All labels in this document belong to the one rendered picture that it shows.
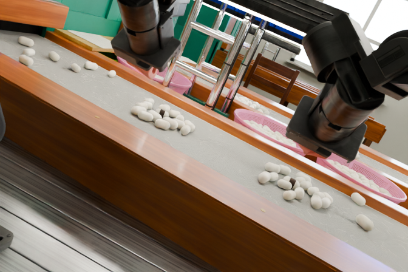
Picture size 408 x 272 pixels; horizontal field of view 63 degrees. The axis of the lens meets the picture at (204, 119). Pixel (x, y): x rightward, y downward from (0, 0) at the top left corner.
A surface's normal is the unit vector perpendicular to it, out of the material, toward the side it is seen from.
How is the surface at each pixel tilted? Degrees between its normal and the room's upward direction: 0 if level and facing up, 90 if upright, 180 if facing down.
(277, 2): 58
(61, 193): 0
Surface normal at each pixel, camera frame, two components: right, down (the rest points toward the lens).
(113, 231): 0.40, -0.88
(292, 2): -0.05, -0.35
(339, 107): -0.76, 0.57
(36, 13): 0.87, 0.45
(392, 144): -0.23, 0.18
